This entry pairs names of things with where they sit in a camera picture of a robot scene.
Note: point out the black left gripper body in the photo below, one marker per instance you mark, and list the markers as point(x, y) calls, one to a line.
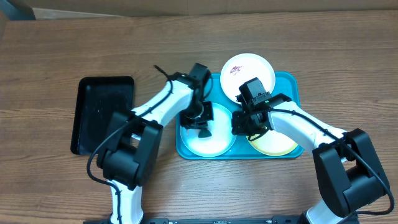
point(196, 116)

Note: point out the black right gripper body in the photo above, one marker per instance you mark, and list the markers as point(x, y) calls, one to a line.
point(248, 124)

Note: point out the light blue plate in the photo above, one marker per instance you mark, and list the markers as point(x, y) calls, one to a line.
point(221, 138)

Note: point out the pink green sponge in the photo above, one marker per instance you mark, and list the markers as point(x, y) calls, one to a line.
point(204, 133)

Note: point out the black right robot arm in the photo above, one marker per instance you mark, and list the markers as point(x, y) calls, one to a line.
point(350, 176)

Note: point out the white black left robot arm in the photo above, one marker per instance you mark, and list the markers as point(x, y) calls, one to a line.
point(128, 154)

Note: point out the teal plastic tray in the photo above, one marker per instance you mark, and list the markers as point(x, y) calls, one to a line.
point(241, 149)

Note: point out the black plastic tray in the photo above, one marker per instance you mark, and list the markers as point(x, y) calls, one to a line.
point(97, 99)

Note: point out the yellow plate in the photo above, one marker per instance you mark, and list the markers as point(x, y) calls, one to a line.
point(273, 143)

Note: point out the white plate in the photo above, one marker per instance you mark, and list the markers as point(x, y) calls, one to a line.
point(242, 68)

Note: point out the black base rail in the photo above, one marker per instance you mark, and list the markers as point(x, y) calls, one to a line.
point(279, 219)

